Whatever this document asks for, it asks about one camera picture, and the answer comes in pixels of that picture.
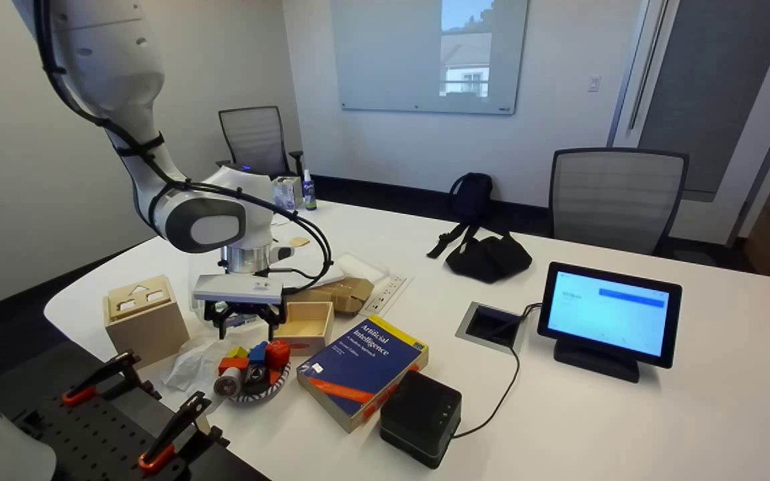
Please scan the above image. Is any white foam packet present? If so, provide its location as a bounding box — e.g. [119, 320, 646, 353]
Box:
[334, 252, 392, 286]

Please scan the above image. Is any black clamp with orange handle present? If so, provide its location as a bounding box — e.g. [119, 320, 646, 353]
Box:
[60, 349, 162, 409]
[136, 391, 231, 472]

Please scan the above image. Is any grey mesh office chair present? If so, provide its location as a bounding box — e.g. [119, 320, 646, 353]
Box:
[548, 147, 690, 259]
[216, 105, 306, 181]

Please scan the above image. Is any tablet screen on stand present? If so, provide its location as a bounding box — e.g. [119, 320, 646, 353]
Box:
[537, 261, 684, 384]

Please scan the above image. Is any tissue box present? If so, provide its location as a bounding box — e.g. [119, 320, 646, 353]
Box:
[272, 175, 303, 212]

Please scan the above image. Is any table cable port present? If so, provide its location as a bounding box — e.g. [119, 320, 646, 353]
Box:
[455, 301, 527, 354]

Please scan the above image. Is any patterned bowl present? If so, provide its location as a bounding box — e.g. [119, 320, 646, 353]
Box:
[227, 361, 291, 404]

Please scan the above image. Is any white cylinder block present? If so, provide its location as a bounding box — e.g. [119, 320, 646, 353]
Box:
[213, 373, 245, 399]

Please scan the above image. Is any black square device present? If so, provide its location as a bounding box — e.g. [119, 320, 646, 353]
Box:
[379, 370, 463, 470]

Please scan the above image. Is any table power outlet strip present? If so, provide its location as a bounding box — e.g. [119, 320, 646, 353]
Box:
[360, 273, 414, 317]

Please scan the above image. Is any blue and yellow book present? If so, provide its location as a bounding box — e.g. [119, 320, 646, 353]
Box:
[296, 315, 430, 434]

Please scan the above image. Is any red cylinder block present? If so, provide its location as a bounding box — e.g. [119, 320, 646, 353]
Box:
[264, 339, 291, 373]

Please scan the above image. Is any black bag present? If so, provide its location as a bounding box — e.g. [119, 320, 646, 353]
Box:
[426, 172, 533, 285]

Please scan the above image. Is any open wooden box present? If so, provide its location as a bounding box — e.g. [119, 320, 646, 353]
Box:
[273, 301, 336, 357]

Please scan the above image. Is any glass whiteboard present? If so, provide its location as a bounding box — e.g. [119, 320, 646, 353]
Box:
[329, 0, 531, 116]

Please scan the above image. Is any door with grey glass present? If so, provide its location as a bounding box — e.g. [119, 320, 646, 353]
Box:
[611, 0, 770, 247]

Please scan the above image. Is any wooden shape sorter box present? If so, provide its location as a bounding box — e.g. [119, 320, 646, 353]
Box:
[102, 275, 191, 369]

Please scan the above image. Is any brown cardboard box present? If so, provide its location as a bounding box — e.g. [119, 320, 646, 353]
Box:
[290, 277, 376, 316]

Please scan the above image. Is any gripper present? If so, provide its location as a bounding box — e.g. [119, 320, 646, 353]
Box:
[203, 301, 287, 343]

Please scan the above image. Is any spray bottle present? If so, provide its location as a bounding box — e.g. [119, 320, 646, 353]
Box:
[301, 168, 318, 212]

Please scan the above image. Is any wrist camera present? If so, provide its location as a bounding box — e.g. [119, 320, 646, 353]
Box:
[192, 273, 285, 306]

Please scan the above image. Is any black cable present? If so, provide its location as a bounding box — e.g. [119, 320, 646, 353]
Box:
[451, 303, 544, 440]

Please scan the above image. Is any crumpled clear plastic bag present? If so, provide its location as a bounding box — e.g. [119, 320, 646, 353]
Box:
[160, 333, 240, 396]

